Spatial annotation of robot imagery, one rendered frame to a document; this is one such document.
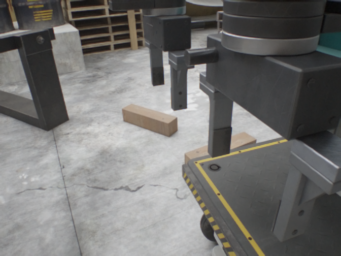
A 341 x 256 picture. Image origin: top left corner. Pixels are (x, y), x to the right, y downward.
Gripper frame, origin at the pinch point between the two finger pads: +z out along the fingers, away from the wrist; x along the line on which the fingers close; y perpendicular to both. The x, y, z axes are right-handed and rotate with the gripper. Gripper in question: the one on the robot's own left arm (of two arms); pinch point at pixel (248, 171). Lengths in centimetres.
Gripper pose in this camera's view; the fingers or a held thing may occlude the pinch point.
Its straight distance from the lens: 29.2
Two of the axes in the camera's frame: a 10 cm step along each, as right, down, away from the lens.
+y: -9.5, 1.9, -2.6
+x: 3.2, 4.6, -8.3
